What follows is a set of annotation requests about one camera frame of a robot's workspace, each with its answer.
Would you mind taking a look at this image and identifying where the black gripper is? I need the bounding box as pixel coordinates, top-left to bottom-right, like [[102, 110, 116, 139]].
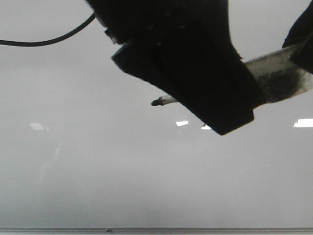
[[87, 0, 262, 135]]

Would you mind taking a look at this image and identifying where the grey aluminium whiteboard frame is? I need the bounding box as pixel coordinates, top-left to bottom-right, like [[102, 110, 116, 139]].
[[0, 227, 313, 235]]

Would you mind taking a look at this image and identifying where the black cable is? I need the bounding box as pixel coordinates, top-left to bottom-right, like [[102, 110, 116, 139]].
[[0, 12, 96, 47]]

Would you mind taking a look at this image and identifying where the black whiteboard marker pen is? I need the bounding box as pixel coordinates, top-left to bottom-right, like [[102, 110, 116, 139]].
[[152, 46, 313, 111]]

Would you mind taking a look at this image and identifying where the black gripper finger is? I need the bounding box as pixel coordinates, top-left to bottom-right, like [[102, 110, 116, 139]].
[[282, 1, 313, 73]]

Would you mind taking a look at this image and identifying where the white whiteboard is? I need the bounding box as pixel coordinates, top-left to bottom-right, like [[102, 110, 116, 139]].
[[0, 0, 313, 230]]

